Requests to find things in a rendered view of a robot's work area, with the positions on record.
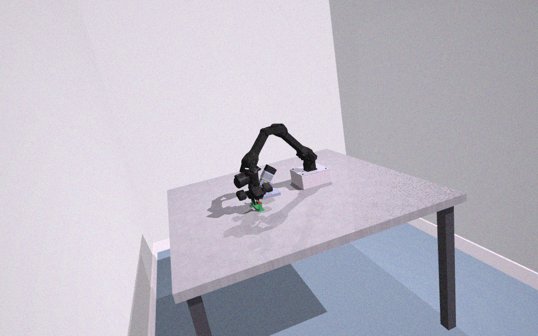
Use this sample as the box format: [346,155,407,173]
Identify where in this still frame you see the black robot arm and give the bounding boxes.
[234,124,317,200]

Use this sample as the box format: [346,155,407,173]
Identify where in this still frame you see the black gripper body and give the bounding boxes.
[236,180,273,201]

